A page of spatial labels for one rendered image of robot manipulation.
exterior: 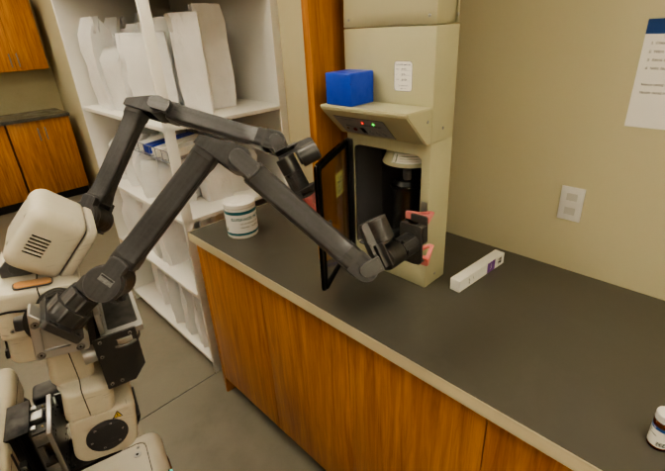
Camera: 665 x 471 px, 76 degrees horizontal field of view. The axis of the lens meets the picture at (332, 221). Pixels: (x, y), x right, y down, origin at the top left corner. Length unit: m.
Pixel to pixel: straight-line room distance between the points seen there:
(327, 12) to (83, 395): 1.25
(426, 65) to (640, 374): 0.91
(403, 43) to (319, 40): 0.27
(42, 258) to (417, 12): 1.07
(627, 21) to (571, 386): 0.95
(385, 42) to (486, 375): 0.91
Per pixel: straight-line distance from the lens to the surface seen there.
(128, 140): 1.44
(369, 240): 1.01
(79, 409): 1.39
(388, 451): 1.54
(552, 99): 1.54
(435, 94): 1.22
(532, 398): 1.13
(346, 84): 1.25
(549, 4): 1.54
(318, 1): 1.40
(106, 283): 1.01
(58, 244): 1.15
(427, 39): 1.21
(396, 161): 1.34
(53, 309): 1.07
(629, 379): 1.27
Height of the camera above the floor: 1.72
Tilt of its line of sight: 25 degrees down
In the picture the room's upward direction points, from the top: 3 degrees counter-clockwise
